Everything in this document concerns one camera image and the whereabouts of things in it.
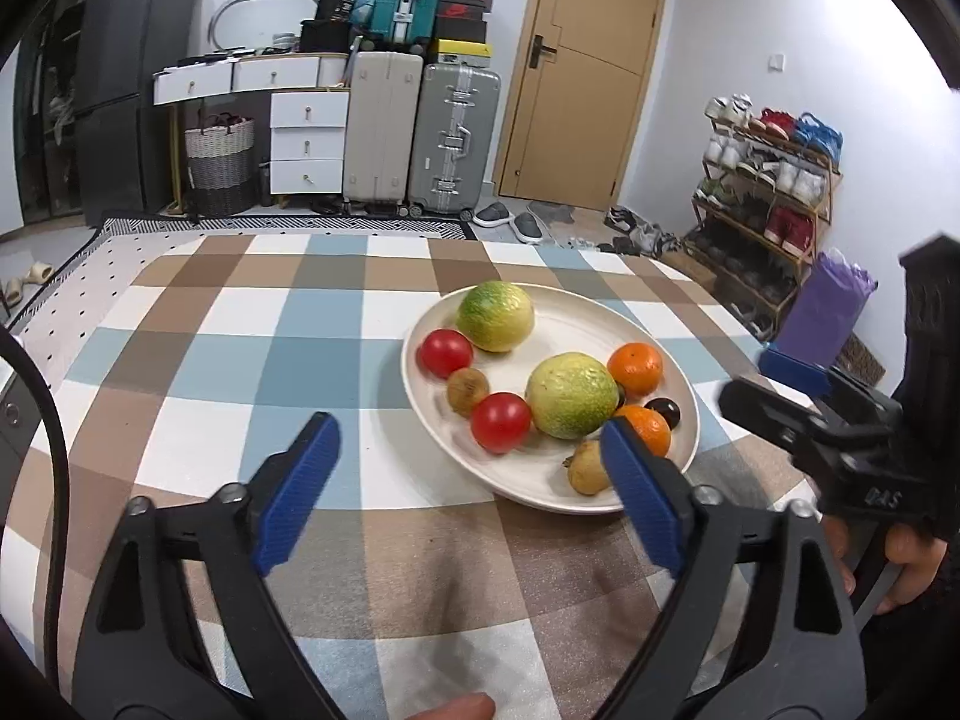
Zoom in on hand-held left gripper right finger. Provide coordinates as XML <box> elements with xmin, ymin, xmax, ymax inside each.
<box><xmin>592</xmin><ymin>418</ymin><xmax>863</xmax><ymax>720</ymax></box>

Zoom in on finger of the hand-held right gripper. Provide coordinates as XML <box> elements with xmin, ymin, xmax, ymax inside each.
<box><xmin>757</xmin><ymin>343</ymin><xmax>902</xmax><ymax>430</ymax></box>
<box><xmin>718</xmin><ymin>379</ymin><xmax>827</xmax><ymax>467</ymax></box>

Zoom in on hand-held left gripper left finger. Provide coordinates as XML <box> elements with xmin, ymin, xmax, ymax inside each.
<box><xmin>71</xmin><ymin>411</ymin><xmax>342</xmax><ymax>720</ymax></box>

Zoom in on large orange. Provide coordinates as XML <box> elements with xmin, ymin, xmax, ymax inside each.
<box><xmin>613</xmin><ymin>405</ymin><xmax>671</xmax><ymax>458</ymax></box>

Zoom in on cream round plate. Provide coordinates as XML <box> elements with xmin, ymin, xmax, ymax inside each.
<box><xmin>401</xmin><ymin>283</ymin><xmax>701</xmax><ymax>515</ymax></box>

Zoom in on green yellow citrus fruit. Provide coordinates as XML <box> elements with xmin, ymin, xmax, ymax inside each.
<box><xmin>525</xmin><ymin>352</ymin><xmax>620</xmax><ymax>441</ymax></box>
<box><xmin>456</xmin><ymin>281</ymin><xmax>536</xmax><ymax>353</ymax></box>

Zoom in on small orange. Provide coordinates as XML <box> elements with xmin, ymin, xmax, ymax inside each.
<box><xmin>607</xmin><ymin>342</ymin><xmax>665</xmax><ymax>397</ymax></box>

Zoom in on large red tomato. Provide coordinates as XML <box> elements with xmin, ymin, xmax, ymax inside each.
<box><xmin>470</xmin><ymin>392</ymin><xmax>533</xmax><ymax>454</ymax></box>

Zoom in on small brown fruit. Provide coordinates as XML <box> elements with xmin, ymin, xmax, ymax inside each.
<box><xmin>446</xmin><ymin>367</ymin><xmax>491</xmax><ymax>418</ymax></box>
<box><xmin>564</xmin><ymin>440</ymin><xmax>612</xmax><ymax>497</ymax></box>

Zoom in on small red tomato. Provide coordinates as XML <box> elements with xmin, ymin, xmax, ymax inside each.
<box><xmin>418</xmin><ymin>328</ymin><xmax>475</xmax><ymax>378</ymax></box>

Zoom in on person's right forearm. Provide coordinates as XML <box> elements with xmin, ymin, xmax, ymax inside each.
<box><xmin>855</xmin><ymin>532</ymin><xmax>960</xmax><ymax>720</ymax></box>

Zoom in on person's right hand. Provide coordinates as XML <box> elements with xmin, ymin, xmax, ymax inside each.
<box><xmin>825</xmin><ymin>516</ymin><xmax>955</xmax><ymax>616</ymax></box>

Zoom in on person's left hand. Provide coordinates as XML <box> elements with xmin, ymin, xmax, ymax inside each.
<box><xmin>409</xmin><ymin>694</ymin><xmax>496</xmax><ymax>720</ymax></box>

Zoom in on purple bag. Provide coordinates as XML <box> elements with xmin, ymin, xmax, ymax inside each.
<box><xmin>776</xmin><ymin>249</ymin><xmax>878</xmax><ymax>376</ymax></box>

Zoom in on patterned doormat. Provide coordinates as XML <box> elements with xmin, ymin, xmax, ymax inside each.
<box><xmin>836</xmin><ymin>334</ymin><xmax>886</xmax><ymax>385</ymax></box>

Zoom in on wooden shoe rack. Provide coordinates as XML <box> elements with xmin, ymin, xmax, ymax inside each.
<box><xmin>686</xmin><ymin>94</ymin><xmax>845</xmax><ymax>342</ymax></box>

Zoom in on checkered tablecloth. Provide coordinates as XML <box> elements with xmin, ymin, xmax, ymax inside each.
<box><xmin>0</xmin><ymin>232</ymin><xmax>826</xmax><ymax>720</ymax></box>

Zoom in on rows of assorted shoes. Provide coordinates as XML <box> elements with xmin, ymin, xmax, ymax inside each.
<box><xmin>690</xmin><ymin>94</ymin><xmax>845</xmax><ymax>331</ymax></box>

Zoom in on scattered dark shoes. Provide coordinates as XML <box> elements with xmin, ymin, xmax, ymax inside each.
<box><xmin>604</xmin><ymin>204</ymin><xmax>685</xmax><ymax>256</ymax></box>

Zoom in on black white patterned rug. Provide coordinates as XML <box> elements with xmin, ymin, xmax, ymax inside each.
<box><xmin>97</xmin><ymin>214</ymin><xmax>481</xmax><ymax>242</ymax></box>

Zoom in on white dotted blanket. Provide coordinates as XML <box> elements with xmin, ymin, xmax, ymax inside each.
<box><xmin>0</xmin><ymin>232</ymin><xmax>203</xmax><ymax>350</ymax></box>

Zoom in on wooden door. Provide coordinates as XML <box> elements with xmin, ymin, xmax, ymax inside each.
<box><xmin>491</xmin><ymin>0</ymin><xmax>672</xmax><ymax>212</ymax></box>

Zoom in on woven laundry basket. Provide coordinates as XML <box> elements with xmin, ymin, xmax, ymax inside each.
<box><xmin>184</xmin><ymin>114</ymin><xmax>257</xmax><ymax>218</ymax></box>

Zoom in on beige slipper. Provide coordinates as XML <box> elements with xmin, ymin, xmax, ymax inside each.
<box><xmin>0</xmin><ymin>262</ymin><xmax>53</xmax><ymax>308</ymax></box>

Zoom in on white drawer cabinet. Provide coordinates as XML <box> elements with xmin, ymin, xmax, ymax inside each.
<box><xmin>154</xmin><ymin>52</ymin><xmax>353</xmax><ymax>196</ymax></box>

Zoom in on beige suitcase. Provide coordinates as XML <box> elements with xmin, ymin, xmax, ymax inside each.
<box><xmin>343</xmin><ymin>51</ymin><xmax>425</xmax><ymax>215</ymax></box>

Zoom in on silver suitcase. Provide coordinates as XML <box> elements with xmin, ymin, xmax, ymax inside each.
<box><xmin>405</xmin><ymin>64</ymin><xmax>502</xmax><ymax>220</ymax></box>

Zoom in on black refrigerator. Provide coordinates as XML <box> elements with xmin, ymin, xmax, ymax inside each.
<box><xmin>75</xmin><ymin>0</ymin><xmax>203</xmax><ymax>230</ymax></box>

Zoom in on black storage boxes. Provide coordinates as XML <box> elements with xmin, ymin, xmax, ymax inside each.
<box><xmin>298</xmin><ymin>0</ymin><xmax>376</xmax><ymax>55</ymax></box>

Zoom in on stack of shoe boxes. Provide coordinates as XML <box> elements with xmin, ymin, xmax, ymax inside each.
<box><xmin>431</xmin><ymin>0</ymin><xmax>496</xmax><ymax>65</ymax></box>

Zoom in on black cable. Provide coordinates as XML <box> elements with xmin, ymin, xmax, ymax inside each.
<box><xmin>0</xmin><ymin>326</ymin><xmax>76</xmax><ymax>691</ymax></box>

